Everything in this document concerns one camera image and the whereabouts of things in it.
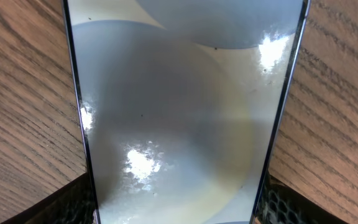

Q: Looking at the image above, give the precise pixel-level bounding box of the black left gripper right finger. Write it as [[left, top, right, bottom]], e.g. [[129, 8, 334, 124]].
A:
[[255, 174, 346, 224]]

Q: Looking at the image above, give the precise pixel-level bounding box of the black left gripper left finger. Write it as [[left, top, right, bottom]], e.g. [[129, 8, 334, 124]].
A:
[[2, 173, 96, 224]]

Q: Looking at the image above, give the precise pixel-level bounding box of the Samsung Galaxy smartphone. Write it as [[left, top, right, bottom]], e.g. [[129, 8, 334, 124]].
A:
[[62, 0, 310, 224]]

